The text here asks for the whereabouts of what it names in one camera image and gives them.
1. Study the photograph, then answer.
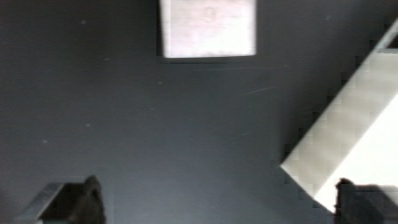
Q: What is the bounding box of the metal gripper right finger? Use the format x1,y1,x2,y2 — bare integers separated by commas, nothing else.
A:
333,178,398,224

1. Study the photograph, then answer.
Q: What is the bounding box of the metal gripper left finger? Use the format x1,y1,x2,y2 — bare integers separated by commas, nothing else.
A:
13,175,106,224

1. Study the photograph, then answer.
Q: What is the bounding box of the white leg with tag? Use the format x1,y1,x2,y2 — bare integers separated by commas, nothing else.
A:
159,0,257,58

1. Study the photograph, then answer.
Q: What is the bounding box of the white right fence bar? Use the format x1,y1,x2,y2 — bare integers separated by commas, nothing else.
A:
280,19,398,208

